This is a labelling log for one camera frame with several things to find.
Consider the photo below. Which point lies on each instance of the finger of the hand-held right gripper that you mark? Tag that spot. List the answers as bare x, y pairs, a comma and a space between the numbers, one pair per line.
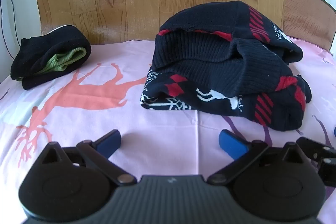
323, 154

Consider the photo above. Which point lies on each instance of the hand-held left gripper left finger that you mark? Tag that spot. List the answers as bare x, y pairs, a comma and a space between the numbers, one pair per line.
110, 141

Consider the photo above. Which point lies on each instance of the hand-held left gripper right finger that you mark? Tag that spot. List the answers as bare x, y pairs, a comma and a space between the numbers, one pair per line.
231, 144

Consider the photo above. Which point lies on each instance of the navy patterned knit sweater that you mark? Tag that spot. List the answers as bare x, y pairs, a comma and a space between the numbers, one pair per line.
210, 69

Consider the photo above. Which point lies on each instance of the pink printed bed sheet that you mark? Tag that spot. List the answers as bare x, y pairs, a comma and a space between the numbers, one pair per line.
157, 121

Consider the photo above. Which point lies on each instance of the black and green folded garment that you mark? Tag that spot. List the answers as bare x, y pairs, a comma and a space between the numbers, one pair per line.
52, 45

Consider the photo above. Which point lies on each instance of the brown perforated cushion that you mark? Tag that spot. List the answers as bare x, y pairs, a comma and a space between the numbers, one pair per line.
302, 11

